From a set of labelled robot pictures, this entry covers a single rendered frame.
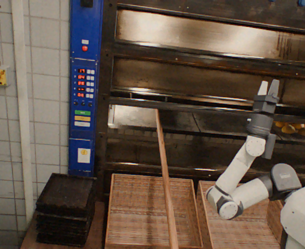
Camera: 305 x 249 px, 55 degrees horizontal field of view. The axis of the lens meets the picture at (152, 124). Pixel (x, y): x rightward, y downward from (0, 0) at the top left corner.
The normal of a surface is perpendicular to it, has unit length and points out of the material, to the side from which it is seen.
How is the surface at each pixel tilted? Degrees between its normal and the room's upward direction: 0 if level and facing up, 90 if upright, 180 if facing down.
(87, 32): 90
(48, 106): 90
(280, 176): 34
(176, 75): 71
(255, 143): 67
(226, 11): 90
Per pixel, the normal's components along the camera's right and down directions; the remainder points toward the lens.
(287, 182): -0.11, -0.54
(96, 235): 0.14, -0.89
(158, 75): 0.11, 0.12
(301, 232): -0.83, 0.14
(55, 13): 0.07, 0.45
